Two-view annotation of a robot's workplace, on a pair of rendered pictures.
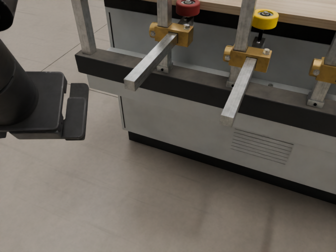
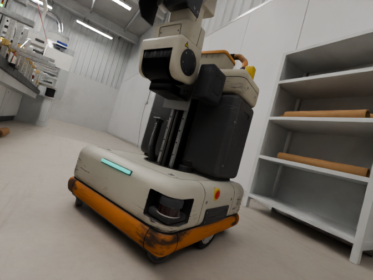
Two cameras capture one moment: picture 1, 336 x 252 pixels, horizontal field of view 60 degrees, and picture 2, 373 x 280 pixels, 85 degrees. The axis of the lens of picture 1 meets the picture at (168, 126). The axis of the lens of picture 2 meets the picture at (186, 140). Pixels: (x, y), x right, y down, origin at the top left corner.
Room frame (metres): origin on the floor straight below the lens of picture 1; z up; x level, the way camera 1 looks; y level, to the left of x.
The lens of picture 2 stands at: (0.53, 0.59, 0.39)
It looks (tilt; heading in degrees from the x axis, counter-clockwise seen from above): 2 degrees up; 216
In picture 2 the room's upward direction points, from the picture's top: 16 degrees clockwise
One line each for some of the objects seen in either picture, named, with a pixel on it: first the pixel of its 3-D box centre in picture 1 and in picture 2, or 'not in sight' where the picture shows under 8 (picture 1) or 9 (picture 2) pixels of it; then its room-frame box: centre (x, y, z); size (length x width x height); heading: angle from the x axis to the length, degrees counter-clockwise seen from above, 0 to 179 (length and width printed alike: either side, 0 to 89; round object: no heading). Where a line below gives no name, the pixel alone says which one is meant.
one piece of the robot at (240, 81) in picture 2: not in sight; (195, 113); (-0.39, -0.06, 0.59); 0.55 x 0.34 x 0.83; 90
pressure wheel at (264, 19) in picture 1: (261, 30); not in sight; (0.88, -0.30, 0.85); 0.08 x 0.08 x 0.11
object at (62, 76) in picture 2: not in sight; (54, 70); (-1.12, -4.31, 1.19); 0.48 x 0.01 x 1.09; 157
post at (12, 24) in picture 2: not in sight; (7, 40); (0.12, -1.83, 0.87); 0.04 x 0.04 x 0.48; 67
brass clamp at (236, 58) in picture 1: (246, 57); not in sight; (0.80, -0.24, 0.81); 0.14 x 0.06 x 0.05; 67
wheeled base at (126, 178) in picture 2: not in sight; (164, 188); (-0.30, -0.06, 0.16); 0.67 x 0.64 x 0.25; 0
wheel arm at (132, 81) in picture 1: (164, 47); not in sight; (0.80, 0.01, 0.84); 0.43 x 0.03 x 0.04; 157
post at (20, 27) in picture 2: not in sight; (15, 42); (0.02, -2.06, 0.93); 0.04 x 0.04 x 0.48; 67
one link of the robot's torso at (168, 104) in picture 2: not in sight; (182, 78); (-0.13, 0.00, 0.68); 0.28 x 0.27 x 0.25; 90
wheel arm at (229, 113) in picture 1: (245, 74); not in sight; (0.70, -0.22, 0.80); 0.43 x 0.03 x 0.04; 157
